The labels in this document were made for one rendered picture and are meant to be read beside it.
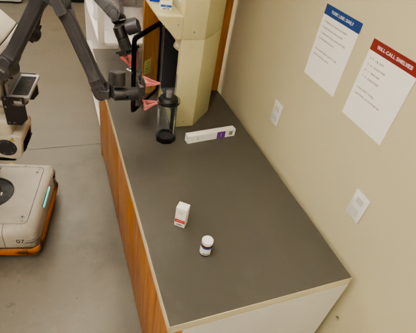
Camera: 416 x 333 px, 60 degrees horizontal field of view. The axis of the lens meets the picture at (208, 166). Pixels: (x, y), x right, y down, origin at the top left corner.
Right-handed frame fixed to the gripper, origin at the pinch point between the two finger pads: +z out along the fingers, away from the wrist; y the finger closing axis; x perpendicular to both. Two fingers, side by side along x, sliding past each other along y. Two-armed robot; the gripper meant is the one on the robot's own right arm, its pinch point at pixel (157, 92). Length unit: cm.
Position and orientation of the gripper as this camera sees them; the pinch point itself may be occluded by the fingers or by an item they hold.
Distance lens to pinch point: 169.9
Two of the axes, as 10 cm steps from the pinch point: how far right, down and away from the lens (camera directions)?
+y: 1.6, -7.6, -6.3
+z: 9.3, -1.0, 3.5
